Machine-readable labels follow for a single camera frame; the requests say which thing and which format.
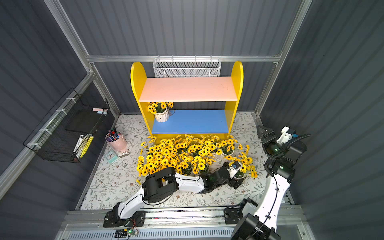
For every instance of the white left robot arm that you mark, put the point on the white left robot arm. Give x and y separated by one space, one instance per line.
158 187

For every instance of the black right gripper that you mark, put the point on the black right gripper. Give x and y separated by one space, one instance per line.
268 138

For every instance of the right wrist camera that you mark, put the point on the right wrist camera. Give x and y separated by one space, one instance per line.
287 134

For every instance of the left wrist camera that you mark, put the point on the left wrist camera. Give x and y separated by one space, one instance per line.
234 168

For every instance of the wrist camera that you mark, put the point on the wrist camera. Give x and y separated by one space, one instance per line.
234 168
287 134

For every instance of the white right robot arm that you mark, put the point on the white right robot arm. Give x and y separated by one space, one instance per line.
259 222

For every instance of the mint green alarm clock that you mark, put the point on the mint green alarm clock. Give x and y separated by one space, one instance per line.
111 157

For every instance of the white marker in basket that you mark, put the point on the white marker in basket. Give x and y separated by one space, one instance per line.
79 141

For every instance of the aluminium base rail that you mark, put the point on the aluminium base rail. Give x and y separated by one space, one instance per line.
175 218

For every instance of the pink metal marker bucket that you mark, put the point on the pink metal marker bucket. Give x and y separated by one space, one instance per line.
116 140

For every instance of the yellow wooden shelf unit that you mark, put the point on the yellow wooden shelf unit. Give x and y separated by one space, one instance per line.
196 123

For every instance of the black wire wall basket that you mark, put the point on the black wire wall basket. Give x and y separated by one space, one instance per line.
56 139

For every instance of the yellow book in basket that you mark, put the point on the yellow book in basket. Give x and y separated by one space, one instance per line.
84 145

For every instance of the sunflower pot back row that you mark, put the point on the sunflower pot back row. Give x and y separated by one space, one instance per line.
161 110
247 170
200 165

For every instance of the pink and blue sticky notes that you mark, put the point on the pink and blue sticky notes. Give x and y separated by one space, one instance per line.
100 111

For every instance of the white wire wall basket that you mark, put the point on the white wire wall basket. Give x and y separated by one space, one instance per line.
186 69

